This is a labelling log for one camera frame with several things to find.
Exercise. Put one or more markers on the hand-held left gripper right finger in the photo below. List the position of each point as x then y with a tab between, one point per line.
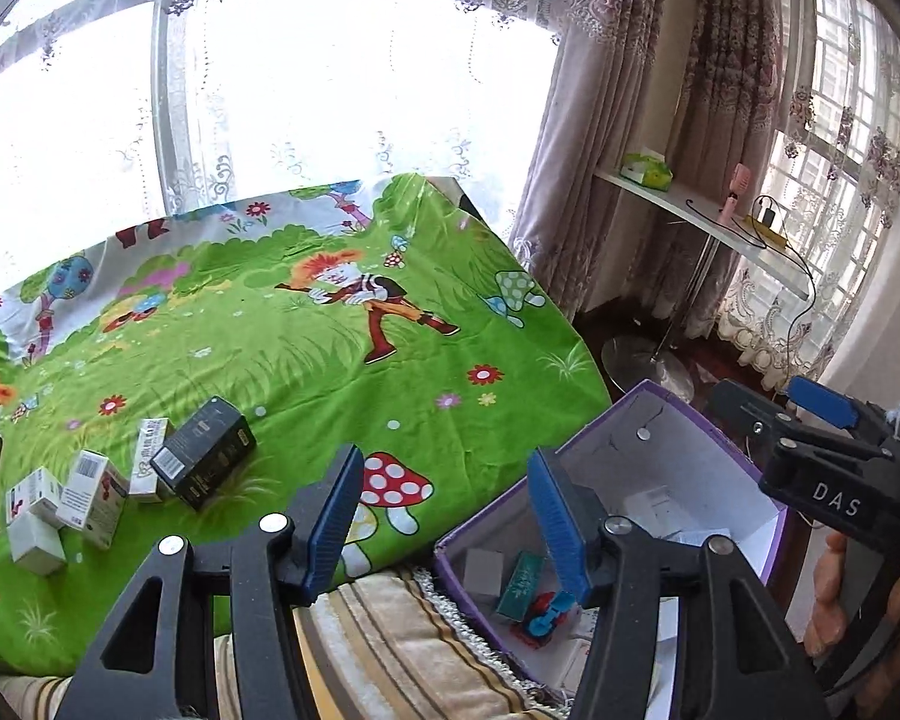
562	532

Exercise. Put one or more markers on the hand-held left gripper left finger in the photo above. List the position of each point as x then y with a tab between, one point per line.
330	532

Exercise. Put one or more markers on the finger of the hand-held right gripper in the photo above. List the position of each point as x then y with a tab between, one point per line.
746	412
821	399

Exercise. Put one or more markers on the teal and white small carton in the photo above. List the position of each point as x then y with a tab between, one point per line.
521	585

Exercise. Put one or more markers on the purple cardboard box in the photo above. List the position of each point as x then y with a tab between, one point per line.
690	457

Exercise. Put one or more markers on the red and blue toy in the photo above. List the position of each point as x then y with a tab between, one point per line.
544	615

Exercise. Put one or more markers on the grey small carton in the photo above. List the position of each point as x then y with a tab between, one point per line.
484	574

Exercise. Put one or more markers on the person's right hand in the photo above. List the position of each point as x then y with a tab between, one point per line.
829	585

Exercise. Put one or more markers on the embroidered sheer curtain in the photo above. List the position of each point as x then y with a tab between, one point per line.
787	315

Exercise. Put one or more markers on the striped beige cushion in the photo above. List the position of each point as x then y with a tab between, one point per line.
390	652

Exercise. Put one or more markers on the black carton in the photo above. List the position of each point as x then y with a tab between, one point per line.
202	454

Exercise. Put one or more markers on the long white patterned carton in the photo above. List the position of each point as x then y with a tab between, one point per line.
148	457

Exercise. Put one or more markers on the green cartoon printed blanket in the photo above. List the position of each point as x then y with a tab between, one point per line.
270	345

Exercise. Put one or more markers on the pink handheld fan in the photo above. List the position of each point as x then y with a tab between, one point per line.
733	191

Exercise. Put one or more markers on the white carton with red print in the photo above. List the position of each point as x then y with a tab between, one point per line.
90	499

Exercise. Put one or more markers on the green tissue pack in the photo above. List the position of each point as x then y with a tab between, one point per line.
645	171

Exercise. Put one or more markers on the plain white carton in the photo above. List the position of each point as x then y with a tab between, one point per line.
37	551

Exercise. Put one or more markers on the white cube carton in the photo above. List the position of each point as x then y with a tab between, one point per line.
34	495

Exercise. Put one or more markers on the purple patterned drape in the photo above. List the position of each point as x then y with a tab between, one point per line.
615	127

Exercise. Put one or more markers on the white window grille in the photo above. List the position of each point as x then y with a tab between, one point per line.
840	52

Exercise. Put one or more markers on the sheer white lace curtain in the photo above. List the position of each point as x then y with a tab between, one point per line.
307	90

